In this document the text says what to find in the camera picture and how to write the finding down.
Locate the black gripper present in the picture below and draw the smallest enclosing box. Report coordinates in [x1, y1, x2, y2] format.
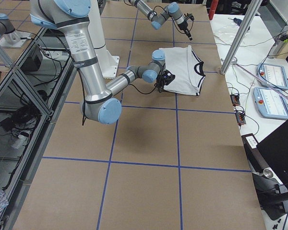
[176, 19, 192, 40]
[155, 73, 165, 93]

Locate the grey cartoon print t-shirt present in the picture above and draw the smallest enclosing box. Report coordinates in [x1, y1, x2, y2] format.
[160, 45, 205, 96]

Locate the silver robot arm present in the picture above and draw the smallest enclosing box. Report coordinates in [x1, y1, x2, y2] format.
[30, 0, 166, 125]
[127, 0, 194, 41]

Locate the clear plastic bag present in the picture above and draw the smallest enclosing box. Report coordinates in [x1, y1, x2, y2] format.
[213, 24, 240, 45]

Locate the red fire extinguisher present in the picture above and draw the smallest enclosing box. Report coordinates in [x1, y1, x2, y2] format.
[208, 0, 218, 20]

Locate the orange black connector board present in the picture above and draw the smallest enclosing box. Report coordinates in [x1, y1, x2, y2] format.
[230, 94, 240, 106]

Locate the grey green water bottle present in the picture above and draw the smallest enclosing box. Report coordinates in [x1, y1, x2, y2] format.
[270, 34, 288, 56]

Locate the upper blue teach pendant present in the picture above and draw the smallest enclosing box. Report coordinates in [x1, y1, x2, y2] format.
[257, 63, 288, 91]

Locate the blue teach pendant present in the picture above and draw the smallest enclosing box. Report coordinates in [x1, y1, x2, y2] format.
[253, 87, 288, 120]
[257, 63, 288, 91]

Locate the lower blue teach pendant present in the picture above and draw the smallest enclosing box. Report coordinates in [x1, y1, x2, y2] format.
[253, 87, 288, 120]

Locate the reacher grabber stick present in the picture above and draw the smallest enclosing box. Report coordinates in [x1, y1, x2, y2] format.
[231, 60, 288, 100]

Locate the black monitor on stand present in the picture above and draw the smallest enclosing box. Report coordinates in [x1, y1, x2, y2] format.
[241, 120, 288, 220]

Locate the black camera cable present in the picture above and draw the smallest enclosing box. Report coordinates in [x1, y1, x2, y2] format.
[128, 82, 159, 94]
[153, 6, 195, 34]

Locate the white camera column with base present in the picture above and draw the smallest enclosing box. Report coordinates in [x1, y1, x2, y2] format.
[88, 0, 120, 79]

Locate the aluminium frame post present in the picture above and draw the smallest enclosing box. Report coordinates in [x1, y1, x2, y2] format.
[220, 0, 262, 75]

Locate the aluminium frame table side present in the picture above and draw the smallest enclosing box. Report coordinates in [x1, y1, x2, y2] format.
[0, 29, 76, 230]

